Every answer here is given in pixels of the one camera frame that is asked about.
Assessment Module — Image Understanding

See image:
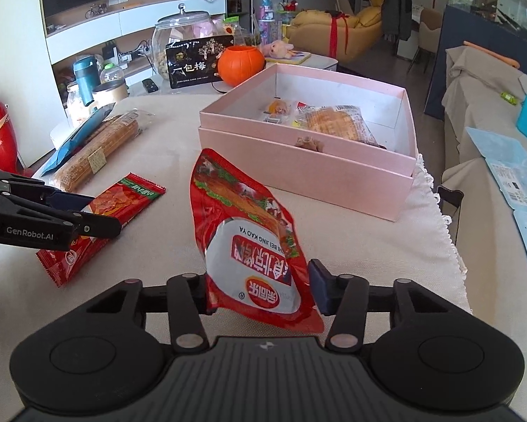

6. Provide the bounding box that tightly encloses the black snack bag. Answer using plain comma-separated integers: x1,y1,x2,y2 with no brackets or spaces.
165,34,235,90

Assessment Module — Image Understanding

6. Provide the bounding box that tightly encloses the cream lace tablecloth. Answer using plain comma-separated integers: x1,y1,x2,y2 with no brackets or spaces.
0,94,473,422

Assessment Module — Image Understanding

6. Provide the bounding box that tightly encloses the blue snack packet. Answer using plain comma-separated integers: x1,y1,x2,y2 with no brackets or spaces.
40,103,117,177

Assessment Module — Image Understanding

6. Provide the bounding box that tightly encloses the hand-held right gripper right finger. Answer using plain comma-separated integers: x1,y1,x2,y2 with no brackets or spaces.
308,258,443,353

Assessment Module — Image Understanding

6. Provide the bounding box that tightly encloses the orange stick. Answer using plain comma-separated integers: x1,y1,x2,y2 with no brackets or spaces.
463,41,521,69

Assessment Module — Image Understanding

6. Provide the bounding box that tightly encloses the red ribbon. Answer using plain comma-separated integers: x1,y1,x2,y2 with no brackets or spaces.
329,11,349,56

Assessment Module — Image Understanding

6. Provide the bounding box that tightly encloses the pink gift box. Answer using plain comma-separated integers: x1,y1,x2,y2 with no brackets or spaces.
198,63,419,223

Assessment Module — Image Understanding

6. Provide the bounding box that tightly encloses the white plastic bottle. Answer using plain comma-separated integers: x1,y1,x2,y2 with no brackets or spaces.
65,83,90,126

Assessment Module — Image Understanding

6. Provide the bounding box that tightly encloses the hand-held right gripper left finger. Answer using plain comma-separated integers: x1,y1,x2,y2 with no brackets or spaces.
85,273,208,353

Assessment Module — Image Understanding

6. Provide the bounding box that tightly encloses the clear-wrapped bread packet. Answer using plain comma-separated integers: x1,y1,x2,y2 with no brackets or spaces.
295,104,378,145

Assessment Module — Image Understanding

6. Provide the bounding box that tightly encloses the white tv cabinet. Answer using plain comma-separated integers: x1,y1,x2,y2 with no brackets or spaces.
44,0,251,80

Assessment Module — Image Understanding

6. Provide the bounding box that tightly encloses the teal thermos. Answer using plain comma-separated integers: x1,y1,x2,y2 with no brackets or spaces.
73,56,98,106

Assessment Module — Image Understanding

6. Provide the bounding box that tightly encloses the beige chair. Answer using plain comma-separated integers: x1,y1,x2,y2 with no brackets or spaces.
406,6,444,75

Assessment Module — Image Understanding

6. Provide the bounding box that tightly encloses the small round pastry packet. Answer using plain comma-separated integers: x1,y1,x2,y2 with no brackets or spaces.
267,99,296,116

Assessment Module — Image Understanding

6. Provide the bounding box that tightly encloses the yellow sofa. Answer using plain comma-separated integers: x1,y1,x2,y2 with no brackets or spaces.
286,0,385,58

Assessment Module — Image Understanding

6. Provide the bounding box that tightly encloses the large red snack pouch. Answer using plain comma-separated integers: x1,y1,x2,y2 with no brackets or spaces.
189,148,326,334

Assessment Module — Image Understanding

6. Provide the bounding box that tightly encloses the glass jar with lid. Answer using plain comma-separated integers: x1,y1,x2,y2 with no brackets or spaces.
151,3,222,81

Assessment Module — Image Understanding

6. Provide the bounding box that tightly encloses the small jar with green lid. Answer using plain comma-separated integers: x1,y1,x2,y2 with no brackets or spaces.
100,62,126,83

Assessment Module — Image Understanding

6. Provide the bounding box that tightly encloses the orange pumpkin bucket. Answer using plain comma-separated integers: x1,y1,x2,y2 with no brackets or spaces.
211,45,265,95

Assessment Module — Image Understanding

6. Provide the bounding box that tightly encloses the beige cup with dark lid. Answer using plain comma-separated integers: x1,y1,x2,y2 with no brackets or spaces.
91,81,129,108

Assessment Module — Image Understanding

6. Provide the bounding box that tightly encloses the grey coat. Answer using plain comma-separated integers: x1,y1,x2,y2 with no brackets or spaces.
369,0,412,41

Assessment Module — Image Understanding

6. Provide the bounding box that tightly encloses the pink plush toy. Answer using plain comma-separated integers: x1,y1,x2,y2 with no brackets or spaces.
263,39,296,59

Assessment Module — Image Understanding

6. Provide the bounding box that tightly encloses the long biscuit packet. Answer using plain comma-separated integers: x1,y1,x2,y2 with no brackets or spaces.
52,112,156,193

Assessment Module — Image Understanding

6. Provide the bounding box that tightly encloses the red spicy strip packet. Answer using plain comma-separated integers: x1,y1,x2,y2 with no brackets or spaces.
36,173,166,288

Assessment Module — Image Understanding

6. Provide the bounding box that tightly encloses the patterned water bottle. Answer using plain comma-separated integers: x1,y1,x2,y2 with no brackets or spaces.
257,1,278,45

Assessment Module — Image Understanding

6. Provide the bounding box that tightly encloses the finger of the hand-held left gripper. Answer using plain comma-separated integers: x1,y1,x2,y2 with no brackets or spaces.
0,167,95,213
0,194,123,252

